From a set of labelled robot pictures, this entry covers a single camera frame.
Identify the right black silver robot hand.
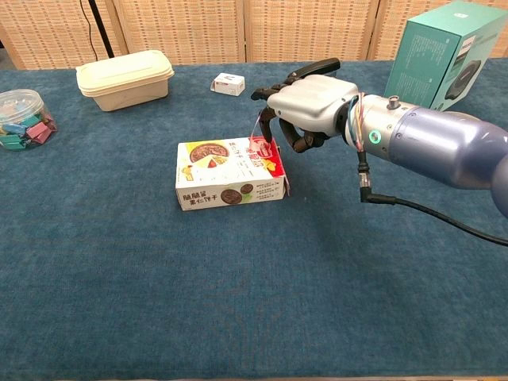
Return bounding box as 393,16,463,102
250,74,360,154

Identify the large teal product box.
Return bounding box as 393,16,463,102
383,0,508,113

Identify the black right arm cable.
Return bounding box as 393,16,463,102
356,149,508,248

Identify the blue table mat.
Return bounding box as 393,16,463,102
0,57,508,380

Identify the bamboo folding screen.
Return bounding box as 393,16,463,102
0,0,508,71

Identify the thin black hanging cable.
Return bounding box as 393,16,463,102
79,0,99,61

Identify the beige lidded food container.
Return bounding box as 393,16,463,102
75,49,175,113

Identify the small white cardboard box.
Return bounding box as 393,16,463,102
210,72,246,98

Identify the colourful snack box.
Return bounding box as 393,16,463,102
175,135,290,212

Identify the clear jar of binder clips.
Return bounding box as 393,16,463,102
0,89,59,152

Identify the black tripod stand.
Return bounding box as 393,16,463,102
87,0,116,59

